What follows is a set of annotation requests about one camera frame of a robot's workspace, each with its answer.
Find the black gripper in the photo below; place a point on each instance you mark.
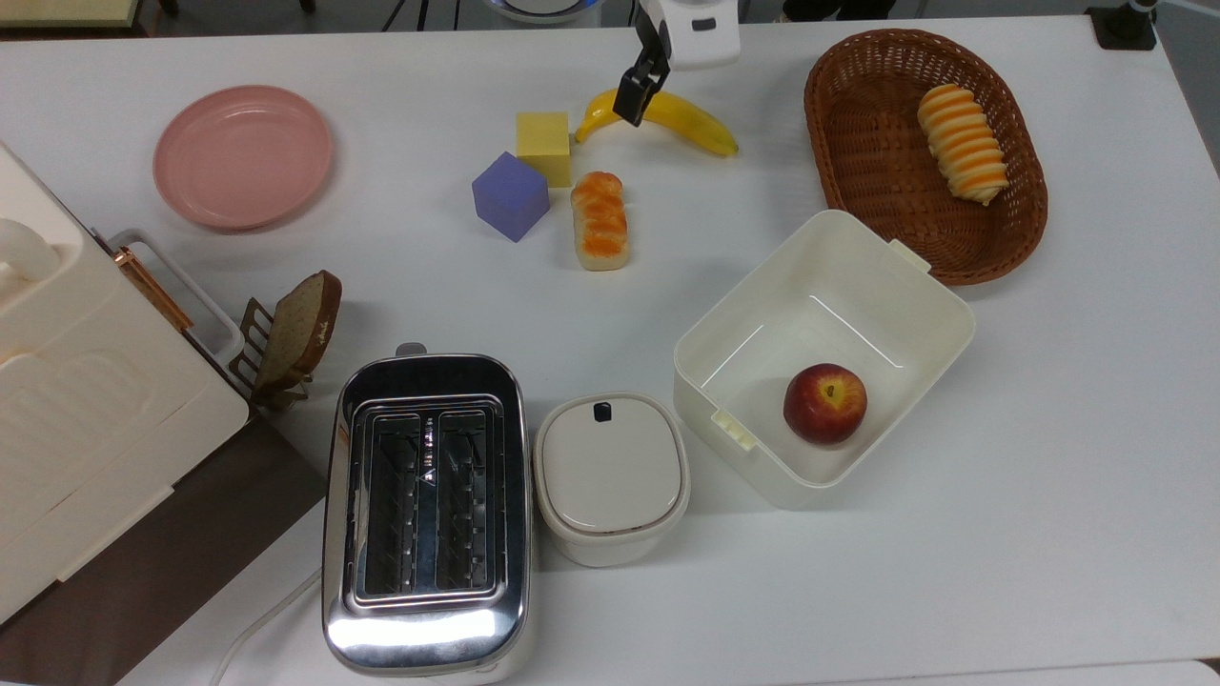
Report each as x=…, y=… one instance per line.
x=653, y=38

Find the yellow banana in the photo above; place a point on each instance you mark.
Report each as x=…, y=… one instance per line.
x=696, y=124

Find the blue white robot base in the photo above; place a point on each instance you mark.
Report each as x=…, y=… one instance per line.
x=548, y=10

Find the cream plastic container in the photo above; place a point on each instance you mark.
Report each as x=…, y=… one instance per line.
x=829, y=314

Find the yellow foam cube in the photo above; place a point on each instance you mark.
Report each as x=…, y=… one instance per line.
x=543, y=138

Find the orange glazed bread loaf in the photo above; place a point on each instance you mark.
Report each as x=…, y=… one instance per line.
x=599, y=224

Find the purple foam cube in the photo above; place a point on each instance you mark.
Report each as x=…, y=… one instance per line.
x=510, y=195

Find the brown wicker basket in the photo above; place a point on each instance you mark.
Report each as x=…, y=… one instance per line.
x=877, y=152

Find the orange striped spiral bread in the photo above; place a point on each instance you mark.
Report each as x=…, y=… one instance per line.
x=963, y=143

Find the red apple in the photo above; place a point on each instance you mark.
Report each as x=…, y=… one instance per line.
x=824, y=405

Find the white lidded pot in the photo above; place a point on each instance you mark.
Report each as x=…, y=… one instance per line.
x=610, y=472

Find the pink plate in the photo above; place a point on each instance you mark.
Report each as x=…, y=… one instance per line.
x=243, y=157

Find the brown bread slice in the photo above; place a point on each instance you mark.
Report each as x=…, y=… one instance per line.
x=300, y=329

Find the brass toast rack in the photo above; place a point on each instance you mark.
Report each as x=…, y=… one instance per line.
x=250, y=338

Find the chrome two-slot toaster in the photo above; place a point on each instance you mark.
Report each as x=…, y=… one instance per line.
x=429, y=629

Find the yellow board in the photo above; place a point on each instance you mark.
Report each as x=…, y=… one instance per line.
x=62, y=11

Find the cream countertop oven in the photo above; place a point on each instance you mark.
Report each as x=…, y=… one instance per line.
x=95, y=419

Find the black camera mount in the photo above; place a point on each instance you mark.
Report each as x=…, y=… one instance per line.
x=1123, y=29

